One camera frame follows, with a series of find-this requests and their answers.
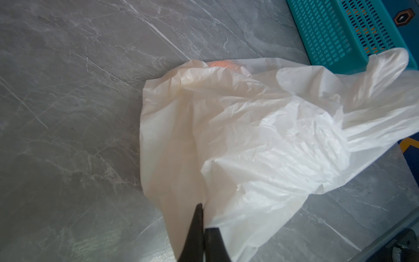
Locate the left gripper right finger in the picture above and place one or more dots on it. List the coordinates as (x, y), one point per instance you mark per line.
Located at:
(215, 250)

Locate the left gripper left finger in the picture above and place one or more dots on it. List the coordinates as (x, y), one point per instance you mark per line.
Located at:
(193, 250)

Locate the white plastic bag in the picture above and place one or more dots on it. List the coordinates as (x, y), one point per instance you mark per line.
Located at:
(252, 146)

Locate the teal plastic basket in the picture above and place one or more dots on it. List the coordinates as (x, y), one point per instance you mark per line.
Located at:
(342, 35)

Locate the orange fruit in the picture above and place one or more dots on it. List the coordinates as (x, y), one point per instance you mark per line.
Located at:
(225, 64)

